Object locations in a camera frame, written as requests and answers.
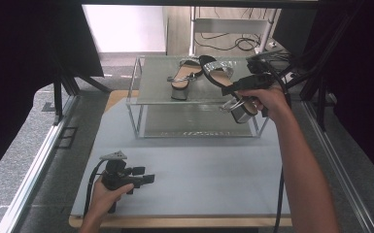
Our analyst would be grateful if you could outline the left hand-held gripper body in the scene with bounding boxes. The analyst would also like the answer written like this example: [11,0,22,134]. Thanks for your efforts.
[98,150,144,215]

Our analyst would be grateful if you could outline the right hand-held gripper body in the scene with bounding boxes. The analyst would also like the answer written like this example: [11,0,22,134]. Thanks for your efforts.
[231,52,276,118]

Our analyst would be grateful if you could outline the clear two-tier shoe rack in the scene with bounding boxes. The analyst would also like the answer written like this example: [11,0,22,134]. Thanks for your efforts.
[125,54,270,140]

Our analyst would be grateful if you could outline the person's right hand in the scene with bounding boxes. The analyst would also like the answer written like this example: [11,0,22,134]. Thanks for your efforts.
[235,86,291,123]

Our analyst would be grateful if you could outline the person's left hand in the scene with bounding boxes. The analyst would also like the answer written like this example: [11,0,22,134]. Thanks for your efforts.
[83,179,136,225]

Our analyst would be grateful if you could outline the white metal stand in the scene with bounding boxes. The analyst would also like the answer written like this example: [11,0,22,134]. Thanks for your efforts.
[188,5,279,56]

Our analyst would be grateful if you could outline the black metal stand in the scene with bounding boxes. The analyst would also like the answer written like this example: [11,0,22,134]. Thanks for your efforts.
[284,0,365,132]
[51,72,113,126]

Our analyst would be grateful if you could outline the black curtain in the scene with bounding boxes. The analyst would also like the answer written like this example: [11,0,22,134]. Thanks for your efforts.
[0,0,105,188]
[271,0,374,183]

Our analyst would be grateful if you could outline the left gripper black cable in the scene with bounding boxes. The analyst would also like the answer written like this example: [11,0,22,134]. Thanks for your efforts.
[83,159,109,217]

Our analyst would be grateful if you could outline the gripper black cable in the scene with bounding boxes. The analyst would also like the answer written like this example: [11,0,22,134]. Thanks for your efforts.
[263,59,293,233]
[83,159,109,217]

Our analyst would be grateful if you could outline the black cables on floor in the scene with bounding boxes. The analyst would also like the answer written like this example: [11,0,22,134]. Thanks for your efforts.
[194,31,260,52]

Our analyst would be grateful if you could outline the aluminium frame rail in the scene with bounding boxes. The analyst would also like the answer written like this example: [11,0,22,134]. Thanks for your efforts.
[300,99,374,233]
[0,92,80,233]

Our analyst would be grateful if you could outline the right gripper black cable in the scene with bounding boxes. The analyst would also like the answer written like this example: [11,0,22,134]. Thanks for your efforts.
[263,59,293,233]

